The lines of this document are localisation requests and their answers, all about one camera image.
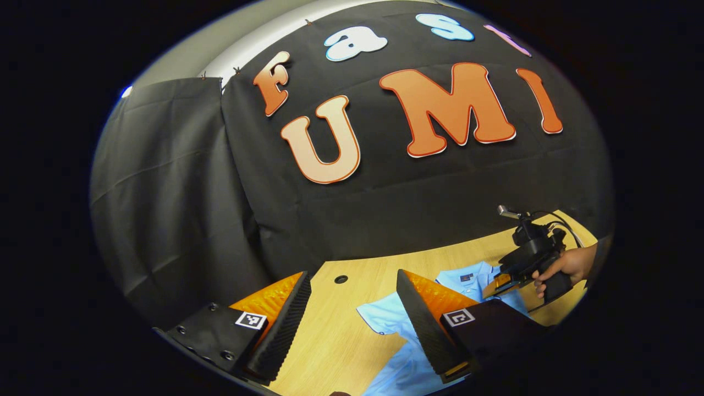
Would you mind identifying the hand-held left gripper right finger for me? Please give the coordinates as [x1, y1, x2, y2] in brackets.
[396, 269, 551, 384]

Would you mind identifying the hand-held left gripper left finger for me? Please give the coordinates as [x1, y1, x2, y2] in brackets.
[154, 271, 312, 386]

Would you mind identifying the light blue T-shirt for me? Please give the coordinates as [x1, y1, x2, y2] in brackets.
[356, 261, 532, 396]

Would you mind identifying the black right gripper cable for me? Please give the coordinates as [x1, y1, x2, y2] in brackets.
[528, 211, 585, 249]

